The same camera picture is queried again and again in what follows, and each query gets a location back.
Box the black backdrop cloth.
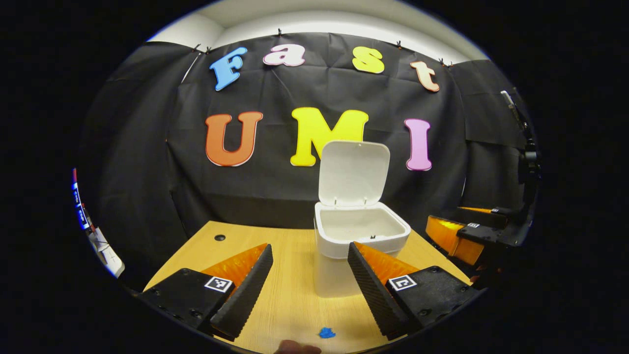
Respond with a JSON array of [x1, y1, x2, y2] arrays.
[[74, 32, 541, 291]]

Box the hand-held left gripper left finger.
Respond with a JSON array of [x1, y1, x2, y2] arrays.
[[138, 242, 274, 341]]

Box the wooden desktop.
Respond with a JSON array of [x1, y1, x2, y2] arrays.
[[143, 220, 472, 354]]

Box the computer monitor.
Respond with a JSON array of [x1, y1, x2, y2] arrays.
[[71, 169, 94, 232]]

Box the white desktop garbage bin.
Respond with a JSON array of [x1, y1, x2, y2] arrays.
[[313, 140, 412, 298]]

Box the white side desk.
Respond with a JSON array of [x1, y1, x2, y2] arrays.
[[88, 226, 126, 278]]

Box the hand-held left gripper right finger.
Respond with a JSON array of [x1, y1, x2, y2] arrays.
[[347, 241, 481, 341]]

